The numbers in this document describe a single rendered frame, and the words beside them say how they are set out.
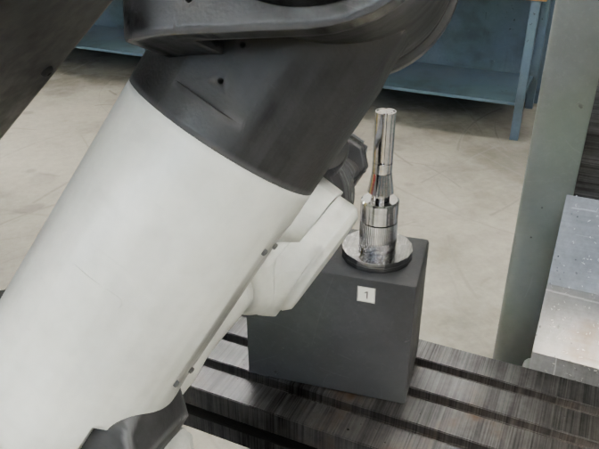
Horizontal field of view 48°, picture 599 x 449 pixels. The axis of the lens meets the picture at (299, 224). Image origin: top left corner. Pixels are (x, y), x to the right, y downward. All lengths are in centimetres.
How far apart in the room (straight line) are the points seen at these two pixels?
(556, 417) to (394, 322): 25
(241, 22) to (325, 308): 67
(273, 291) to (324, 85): 25
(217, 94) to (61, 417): 14
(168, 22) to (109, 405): 16
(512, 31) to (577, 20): 395
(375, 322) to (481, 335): 175
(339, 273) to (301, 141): 58
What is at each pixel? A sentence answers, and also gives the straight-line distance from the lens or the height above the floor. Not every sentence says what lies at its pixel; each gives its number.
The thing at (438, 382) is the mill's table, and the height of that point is 91.
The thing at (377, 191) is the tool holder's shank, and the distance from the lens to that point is 81.
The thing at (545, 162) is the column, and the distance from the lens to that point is 114.
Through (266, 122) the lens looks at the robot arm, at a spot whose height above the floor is 146.
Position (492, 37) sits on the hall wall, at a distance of 506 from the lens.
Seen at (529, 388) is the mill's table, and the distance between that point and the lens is 99.
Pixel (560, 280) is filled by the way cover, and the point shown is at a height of 94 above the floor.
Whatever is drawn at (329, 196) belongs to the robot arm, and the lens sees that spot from 53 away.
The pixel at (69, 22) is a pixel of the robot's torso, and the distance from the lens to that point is 38.
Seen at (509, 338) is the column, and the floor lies 76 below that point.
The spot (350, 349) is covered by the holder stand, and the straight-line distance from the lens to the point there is 88.
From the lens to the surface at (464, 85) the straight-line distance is 459.
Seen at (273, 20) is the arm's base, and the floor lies 150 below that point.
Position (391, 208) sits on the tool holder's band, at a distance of 81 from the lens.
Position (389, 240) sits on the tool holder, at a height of 112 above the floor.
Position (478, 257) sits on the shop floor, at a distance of 305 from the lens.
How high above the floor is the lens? 154
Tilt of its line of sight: 29 degrees down
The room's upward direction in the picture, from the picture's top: straight up
